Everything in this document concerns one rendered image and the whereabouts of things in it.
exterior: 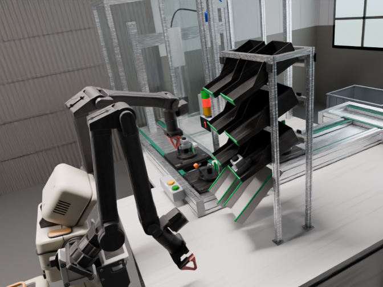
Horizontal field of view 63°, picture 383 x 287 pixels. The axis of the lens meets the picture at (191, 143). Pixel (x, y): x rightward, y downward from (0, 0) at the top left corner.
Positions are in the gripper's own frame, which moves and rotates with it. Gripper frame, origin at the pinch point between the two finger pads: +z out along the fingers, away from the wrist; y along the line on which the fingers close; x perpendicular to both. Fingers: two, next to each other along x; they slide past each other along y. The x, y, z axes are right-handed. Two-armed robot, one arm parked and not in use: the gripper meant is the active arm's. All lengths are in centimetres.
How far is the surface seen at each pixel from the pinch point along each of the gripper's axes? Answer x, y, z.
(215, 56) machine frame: -72, 84, -24
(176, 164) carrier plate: -8.1, 31.0, 26.1
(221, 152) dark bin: -16.4, -16.7, 2.7
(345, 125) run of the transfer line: -133, 15, 33
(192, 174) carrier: -10.7, 13.6, 26.3
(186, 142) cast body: -19.4, 37.4, 16.7
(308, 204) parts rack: -39, -48, 25
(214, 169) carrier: -22.2, 7.0, 24.3
